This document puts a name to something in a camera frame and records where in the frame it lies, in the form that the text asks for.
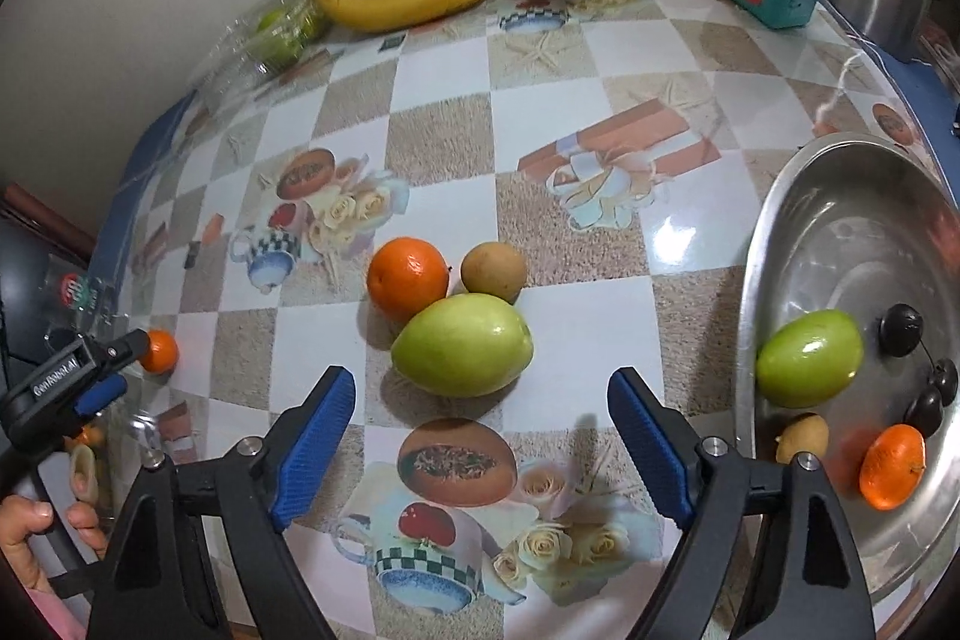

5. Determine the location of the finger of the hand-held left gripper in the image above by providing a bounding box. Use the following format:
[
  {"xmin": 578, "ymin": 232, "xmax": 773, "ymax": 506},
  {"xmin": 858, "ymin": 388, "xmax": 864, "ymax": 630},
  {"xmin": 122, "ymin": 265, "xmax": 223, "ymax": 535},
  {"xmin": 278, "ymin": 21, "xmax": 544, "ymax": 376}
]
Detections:
[
  {"xmin": 71, "ymin": 374, "xmax": 128, "ymax": 420},
  {"xmin": 94, "ymin": 329, "xmax": 155, "ymax": 372}
]

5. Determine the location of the stainless steel bowl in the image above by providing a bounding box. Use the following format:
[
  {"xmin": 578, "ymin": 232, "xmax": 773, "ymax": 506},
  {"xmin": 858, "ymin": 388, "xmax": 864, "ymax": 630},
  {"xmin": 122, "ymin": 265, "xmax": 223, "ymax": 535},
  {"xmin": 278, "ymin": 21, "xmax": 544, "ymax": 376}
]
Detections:
[{"xmin": 735, "ymin": 131, "xmax": 960, "ymax": 600}]

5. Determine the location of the brown sapodilla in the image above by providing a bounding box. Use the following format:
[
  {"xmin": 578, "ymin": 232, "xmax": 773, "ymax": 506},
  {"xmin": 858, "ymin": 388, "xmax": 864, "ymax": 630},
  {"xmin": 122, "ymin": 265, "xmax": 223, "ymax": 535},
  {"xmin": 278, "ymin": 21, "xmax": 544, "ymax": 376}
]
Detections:
[{"xmin": 460, "ymin": 241, "xmax": 528, "ymax": 304}]

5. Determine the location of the large orange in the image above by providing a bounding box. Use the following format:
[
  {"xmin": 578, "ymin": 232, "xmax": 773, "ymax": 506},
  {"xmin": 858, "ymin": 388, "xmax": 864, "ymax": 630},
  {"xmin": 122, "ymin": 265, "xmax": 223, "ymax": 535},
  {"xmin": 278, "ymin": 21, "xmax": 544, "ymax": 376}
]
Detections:
[{"xmin": 367, "ymin": 236, "xmax": 451, "ymax": 322}]

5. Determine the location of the checkered printed tablecloth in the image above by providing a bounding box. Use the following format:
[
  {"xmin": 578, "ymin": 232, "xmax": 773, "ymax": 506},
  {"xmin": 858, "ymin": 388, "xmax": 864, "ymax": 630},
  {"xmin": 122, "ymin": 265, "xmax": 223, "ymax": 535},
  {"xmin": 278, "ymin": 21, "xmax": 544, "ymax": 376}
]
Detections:
[{"xmin": 90, "ymin": 0, "xmax": 960, "ymax": 640}]

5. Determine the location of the small orange tangerine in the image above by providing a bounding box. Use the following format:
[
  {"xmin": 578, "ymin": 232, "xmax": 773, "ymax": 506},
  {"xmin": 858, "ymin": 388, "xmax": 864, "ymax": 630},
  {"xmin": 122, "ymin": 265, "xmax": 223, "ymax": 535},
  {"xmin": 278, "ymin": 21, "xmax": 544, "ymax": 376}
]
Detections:
[{"xmin": 142, "ymin": 330, "xmax": 179, "ymax": 375}]

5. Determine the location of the person's left hand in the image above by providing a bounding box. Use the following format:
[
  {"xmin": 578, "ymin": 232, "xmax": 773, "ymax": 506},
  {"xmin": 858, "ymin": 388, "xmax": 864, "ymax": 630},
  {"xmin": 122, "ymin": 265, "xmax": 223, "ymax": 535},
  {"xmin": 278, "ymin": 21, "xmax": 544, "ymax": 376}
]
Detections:
[{"xmin": 0, "ymin": 494, "xmax": 112, "ymax": 603}]

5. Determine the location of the plastic bag of green fruit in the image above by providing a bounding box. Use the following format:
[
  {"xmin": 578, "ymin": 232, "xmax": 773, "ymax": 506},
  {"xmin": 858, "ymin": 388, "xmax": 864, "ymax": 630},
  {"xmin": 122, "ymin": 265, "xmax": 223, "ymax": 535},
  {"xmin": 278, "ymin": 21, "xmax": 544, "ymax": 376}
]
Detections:
[{"xmin": 187, "ymin": 0, "xmax": 335, "ymax": 109}]

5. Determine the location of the clear plastic fruit box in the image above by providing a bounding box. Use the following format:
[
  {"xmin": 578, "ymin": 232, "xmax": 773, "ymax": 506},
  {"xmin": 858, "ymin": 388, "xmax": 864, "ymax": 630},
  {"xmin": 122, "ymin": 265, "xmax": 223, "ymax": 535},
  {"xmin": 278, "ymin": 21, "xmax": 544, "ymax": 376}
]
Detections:
[{"xmin": 67, "ymin": 411, "xmax": 188, "ymax": 506}]

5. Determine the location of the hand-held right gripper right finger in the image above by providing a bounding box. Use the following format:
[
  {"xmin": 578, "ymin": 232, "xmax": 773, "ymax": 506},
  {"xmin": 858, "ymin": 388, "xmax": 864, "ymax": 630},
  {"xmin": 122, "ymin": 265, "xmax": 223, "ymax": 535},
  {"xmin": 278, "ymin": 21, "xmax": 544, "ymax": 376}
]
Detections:
[{"xmin": 607, "ymin": 368, "xmax": 878, "ymax": 640}]

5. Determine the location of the small yellow longan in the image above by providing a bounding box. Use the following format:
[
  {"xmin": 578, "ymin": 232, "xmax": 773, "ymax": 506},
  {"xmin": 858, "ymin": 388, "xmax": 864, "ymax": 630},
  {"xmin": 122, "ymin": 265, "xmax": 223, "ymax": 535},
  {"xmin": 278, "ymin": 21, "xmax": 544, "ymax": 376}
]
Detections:
[{"xmin": 775, "ymin": 413, "xmax": 830, "ymax": 465}]

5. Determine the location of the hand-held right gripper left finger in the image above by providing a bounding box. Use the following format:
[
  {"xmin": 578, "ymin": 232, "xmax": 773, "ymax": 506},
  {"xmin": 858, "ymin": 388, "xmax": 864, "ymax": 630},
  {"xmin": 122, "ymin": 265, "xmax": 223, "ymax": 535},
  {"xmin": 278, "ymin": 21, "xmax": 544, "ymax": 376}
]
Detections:
[{"xmin": 86, "ymin": 366, "xmax": 357, "ymax": 640}]

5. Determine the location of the person's left forearm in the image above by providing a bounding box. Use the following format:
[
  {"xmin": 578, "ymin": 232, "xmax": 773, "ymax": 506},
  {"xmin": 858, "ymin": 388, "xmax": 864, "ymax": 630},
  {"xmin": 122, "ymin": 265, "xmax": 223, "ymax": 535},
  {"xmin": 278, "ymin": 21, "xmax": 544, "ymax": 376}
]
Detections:
[{"xmin": 26, "ymin": 584, "xmax": 87, "ymax": 640}]

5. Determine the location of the large green mango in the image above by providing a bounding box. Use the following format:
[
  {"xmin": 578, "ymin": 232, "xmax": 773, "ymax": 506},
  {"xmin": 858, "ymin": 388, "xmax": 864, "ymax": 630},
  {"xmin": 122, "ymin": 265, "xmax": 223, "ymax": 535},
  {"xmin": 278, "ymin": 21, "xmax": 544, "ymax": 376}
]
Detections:
[{"xmin": 390, "ymin": 293, "xmax": 535, "ymax": 399}]

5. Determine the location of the dark plum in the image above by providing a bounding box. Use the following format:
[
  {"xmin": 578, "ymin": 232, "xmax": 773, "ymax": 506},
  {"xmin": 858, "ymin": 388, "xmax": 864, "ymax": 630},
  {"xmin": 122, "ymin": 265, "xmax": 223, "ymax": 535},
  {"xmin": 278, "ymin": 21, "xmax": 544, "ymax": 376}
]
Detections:
[
  {"xmin": 879, "ymin": 304, "xmax": 925, "ymax": 357},
  {"xmin": 904, "ymin": 385, "xmax": 944, "ymax": 440},
  {"xmin": 928, "ymin": 357, "xmax": 959, "ymax": 406}
]

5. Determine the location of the small green mango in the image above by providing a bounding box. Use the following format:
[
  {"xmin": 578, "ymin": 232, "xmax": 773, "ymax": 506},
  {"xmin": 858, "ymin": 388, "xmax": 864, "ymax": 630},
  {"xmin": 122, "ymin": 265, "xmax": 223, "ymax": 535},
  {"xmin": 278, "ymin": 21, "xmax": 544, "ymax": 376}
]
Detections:
[{"xmin": 756, "ymin": 308, "xmax": 865, "ymax": 408}]

